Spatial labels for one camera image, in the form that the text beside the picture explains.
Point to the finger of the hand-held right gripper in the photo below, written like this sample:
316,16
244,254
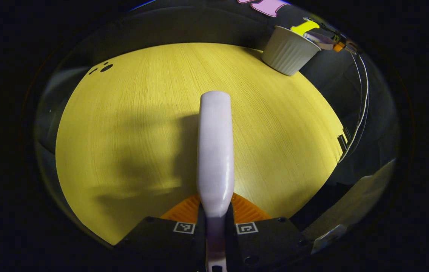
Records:
338,46

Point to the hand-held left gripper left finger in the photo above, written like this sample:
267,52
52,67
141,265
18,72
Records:
169,245

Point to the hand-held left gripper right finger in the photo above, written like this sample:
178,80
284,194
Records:
267,245

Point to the small lilac broom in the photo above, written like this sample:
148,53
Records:
215,151

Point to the black desk edge bracket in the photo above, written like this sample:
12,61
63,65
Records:
342,141

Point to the lilac plastic dustpan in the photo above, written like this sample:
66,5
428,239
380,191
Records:
320,40

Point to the white ribbed garbage bin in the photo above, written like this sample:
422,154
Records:
288,53

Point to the yellow wooden desktop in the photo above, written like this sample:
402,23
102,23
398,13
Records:
124,113

